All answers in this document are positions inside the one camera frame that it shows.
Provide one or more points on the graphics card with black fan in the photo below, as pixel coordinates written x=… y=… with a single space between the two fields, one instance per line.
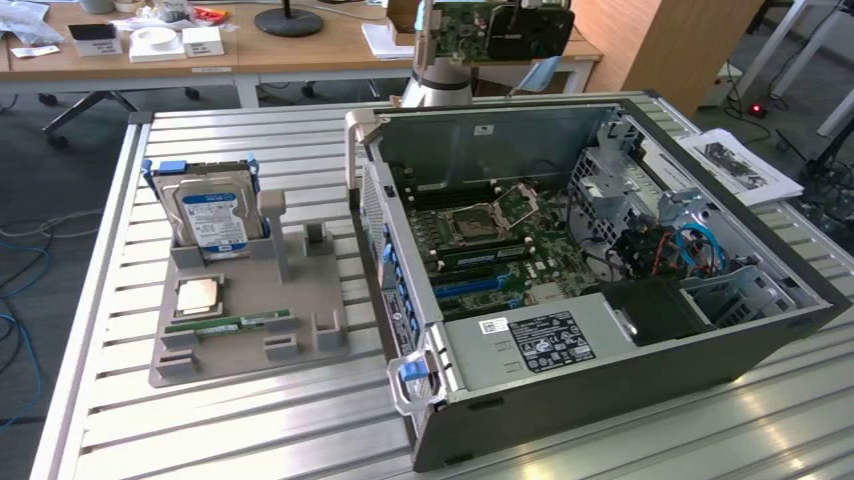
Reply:
x=533 y=35

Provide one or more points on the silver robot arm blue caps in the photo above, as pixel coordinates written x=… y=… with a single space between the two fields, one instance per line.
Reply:
x=433 y=82

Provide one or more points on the blue card retention clip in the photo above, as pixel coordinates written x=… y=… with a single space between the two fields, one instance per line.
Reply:
x=412 y=319
x=391 y=247
x=407 y=300
x=396 y=263
x=387 y=231
x=401 y=281

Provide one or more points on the CPU socket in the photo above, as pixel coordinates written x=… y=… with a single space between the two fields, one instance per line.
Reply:
x=475 y=222

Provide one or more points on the RAM stick with label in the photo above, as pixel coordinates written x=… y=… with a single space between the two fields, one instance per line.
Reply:
x=483 y=257

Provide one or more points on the metal socket cover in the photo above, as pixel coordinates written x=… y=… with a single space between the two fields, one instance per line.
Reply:
x=521 y=205

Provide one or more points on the green motherboard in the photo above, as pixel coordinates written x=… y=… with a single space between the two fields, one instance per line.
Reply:
x=553 y=260

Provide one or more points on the beige case latch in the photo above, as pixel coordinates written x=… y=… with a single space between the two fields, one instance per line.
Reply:
x=363 y=125

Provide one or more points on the grey power supply black label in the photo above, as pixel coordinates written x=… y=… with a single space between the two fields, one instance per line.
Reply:
x=480 y=360

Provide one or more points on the perforated metal drive cage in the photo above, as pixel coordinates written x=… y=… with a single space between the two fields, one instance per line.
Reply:
x=600 y=200

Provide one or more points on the grey plastic parts rack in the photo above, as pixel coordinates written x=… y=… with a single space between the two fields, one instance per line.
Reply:
x=253 y=300

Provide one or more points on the hard disk in blue caddy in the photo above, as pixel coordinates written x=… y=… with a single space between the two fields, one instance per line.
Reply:
x=207 y=215

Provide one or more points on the green RAM stick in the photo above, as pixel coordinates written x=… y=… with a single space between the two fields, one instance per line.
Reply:
x=220 y=324

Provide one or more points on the copper coloured CPU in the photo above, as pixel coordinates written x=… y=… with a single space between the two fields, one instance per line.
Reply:
x=196 y=296

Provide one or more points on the white paper pile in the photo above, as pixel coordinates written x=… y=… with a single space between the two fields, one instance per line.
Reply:
x=387 y=47

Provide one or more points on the dark grey open PC case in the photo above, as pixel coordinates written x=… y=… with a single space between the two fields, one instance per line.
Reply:
x=600 y=415

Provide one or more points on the brown cardboard box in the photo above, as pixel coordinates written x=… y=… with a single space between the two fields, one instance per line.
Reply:
x=400 y=15

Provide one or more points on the silver metal disk bay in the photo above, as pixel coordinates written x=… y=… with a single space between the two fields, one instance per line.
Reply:
x=734 y=300

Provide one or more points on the black round lamp base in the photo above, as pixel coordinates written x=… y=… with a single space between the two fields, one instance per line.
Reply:
x=287 y=25

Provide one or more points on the printed paper stack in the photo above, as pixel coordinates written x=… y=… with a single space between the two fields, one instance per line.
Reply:
x=740 y=170

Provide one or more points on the small white box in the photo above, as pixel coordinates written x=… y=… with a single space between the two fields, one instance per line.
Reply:
x=201 y=42

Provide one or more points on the wooden cabinet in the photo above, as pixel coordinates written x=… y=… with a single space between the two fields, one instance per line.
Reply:
x=674 y=50

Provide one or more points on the flat white box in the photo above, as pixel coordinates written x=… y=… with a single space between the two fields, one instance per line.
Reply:
x=156 y=56

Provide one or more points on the black power strip red light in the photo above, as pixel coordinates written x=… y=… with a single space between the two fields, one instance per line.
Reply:
x=756 y=111

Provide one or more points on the red package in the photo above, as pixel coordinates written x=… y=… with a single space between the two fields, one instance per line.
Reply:
x=207 y=15

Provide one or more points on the black caster base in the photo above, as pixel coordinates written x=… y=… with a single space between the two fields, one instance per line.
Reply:
x=86 y=111

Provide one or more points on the white tape roll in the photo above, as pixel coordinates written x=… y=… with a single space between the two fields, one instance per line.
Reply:
x=138 y=40

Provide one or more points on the black tripod stand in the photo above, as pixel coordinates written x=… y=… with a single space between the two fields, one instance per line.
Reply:
x=827 y=190

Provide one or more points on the black and white box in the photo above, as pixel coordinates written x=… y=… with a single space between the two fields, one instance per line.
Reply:
x=96 y=47

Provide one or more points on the white cup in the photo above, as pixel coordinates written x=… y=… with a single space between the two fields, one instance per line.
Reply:
x=124 y=5

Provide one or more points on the grey cup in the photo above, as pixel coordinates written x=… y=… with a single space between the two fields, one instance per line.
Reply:
x=97 y=6

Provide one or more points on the white card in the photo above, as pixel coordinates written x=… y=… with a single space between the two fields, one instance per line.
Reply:
x=33 y=52

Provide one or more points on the clear plastic bag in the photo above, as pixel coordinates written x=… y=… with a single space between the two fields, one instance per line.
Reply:
x=29 y=27

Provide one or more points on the white desk frame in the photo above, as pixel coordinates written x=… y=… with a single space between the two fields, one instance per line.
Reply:
x=766 y=45

